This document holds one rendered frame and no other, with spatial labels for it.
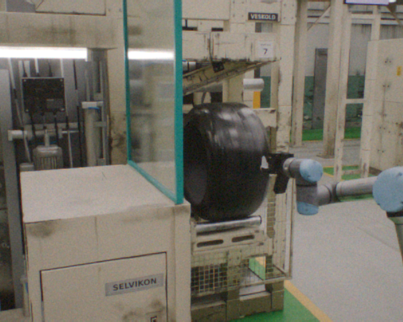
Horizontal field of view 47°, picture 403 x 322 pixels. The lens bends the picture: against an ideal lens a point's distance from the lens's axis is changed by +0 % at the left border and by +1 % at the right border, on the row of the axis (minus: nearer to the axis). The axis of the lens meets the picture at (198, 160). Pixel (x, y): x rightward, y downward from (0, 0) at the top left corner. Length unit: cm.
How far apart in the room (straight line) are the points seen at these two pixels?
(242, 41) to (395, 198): 134
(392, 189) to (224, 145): 82
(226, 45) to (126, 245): 144
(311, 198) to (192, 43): 104
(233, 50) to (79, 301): 157
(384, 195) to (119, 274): 73
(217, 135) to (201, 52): 53
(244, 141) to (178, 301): 91
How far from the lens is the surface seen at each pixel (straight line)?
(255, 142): 200
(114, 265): 117
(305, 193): 163
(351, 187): 165
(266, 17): 285
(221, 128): 197
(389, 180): 135
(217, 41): 236
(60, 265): 116
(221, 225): 212
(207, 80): 248
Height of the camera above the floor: 161
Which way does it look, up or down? 11 degrees down
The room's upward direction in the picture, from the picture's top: straight up
